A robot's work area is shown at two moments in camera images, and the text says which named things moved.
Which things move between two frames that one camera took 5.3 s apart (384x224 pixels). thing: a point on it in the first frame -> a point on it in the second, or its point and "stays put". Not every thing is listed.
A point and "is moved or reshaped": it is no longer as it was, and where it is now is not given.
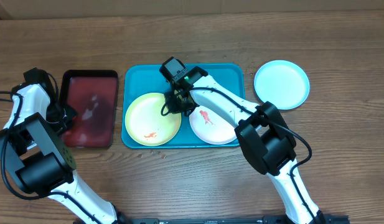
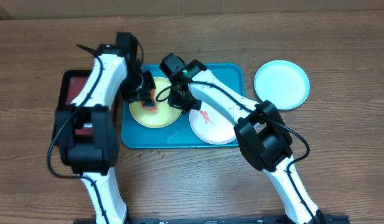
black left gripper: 69,112 -> 143,94
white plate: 211,126 stays put
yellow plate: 145,123 is moved or reshaped
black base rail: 252,219 stays put
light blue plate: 284,83 stays put
